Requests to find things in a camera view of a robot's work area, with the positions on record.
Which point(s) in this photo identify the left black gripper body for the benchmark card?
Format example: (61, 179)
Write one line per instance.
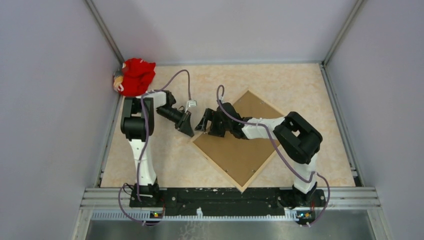
(179, 118)

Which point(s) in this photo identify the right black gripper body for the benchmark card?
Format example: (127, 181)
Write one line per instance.
(218, 127)

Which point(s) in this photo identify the brown cardboard backing board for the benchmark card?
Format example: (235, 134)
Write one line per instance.
(238, 155)

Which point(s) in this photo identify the light wooden picture frame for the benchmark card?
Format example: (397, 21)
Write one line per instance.
(215, 165)

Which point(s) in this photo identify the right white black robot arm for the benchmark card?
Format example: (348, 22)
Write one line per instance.
(299, 139)

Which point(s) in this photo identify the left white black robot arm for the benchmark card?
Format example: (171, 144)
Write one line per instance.
(138, 123)

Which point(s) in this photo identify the red cloth doll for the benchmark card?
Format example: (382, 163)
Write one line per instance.
(134, 76)

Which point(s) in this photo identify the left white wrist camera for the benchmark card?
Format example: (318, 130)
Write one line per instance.
(190, 104)

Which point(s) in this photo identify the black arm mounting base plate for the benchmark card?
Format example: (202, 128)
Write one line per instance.
(229, 202)

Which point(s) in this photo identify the aluminium front rail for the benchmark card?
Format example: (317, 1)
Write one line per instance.
(349, 213)

